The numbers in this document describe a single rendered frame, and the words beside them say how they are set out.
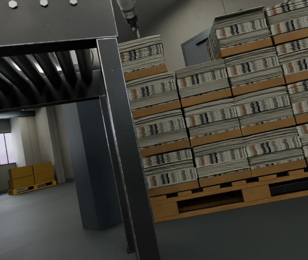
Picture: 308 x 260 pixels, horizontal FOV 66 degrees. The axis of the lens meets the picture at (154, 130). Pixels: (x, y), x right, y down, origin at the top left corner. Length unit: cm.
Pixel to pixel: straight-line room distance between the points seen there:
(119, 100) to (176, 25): 421
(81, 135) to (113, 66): 98
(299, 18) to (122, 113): 130
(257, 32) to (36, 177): 755
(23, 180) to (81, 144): 672
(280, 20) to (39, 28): 131
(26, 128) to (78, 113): 881
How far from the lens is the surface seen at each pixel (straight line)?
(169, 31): 479
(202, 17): 442
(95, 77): 110
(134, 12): 158
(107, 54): 60
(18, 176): 815
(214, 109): 137
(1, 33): 65
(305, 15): 168
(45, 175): 832
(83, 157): 153
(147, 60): 145
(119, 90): 57
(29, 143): 1024
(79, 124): 153
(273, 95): 146
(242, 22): 156
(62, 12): 65
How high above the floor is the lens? 39
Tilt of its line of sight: 5 degrees up
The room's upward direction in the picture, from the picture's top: 12 degrees counter-clockwise
